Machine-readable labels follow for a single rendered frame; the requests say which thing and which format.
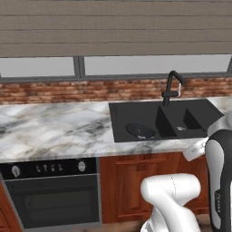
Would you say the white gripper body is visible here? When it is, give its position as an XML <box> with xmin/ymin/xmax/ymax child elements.
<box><xmin>182</xmin><ymin>137</ymin><xmax>210</xmax><ymax>162</ymax></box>

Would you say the black kitchen sink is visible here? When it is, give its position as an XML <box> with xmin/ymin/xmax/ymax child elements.
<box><xmin>108</xmin><ymin>98</ymin><xmax>227</xmax><ymax>144</ymax></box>

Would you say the silver oven knob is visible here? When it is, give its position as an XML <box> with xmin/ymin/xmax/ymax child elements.
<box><xmin>11</xmin><ymin>165</ymin><xmax>22</xmax><ymax>179</ymax></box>
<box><xmin>77</xmin><ymin>160</ymin><xmax>87</xmax><ymax>173</ymax></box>

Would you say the grey-framed window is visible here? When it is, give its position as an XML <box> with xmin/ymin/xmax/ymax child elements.
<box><xmin>0</xmin><ymin>53</ymin><xmax>232</xmax><ymax>83</ymax></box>

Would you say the black sink tap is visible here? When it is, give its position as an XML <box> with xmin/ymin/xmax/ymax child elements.
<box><xmin>160</xmin><ymin>70</ymin><xmax>186</xmax><ymax>108</ymax></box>

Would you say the red-brown wooden cupboard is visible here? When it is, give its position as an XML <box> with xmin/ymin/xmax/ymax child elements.
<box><xmin>0</xmin><ymin>180</ymin><xmax>23</xmax><ymax>232</ymax></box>

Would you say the wide red-brown wooden cupboard door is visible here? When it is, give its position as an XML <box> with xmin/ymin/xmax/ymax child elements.
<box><xmin>100</xmin><ymin>152</ymin><xmax>183</xmax><ymax>225</ymax></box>

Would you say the black oven door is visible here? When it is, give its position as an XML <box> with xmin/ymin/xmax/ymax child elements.
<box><xmin>3</xmin><ymin>173</ymin><xmax>102</xmax><ymax>229</ymax></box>

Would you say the grey-brown window blind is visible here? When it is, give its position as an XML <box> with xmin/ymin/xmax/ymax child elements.
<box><xmin>0</xmin><ymin>0</ymin><xmax>232</xmax><ymax>59</ymax></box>

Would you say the black built-in oven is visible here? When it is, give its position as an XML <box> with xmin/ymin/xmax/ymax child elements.
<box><xmin>0</xmin><ymin>156</ymin><xmax>102</xmax><ymax>232</ymax></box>

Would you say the narrow red-brown wooden cupboard door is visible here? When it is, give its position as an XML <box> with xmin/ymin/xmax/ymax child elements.
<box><xmin>176</xmin><ymin>153</ymin><xmax>213</xmax><ymax>216</ymax></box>

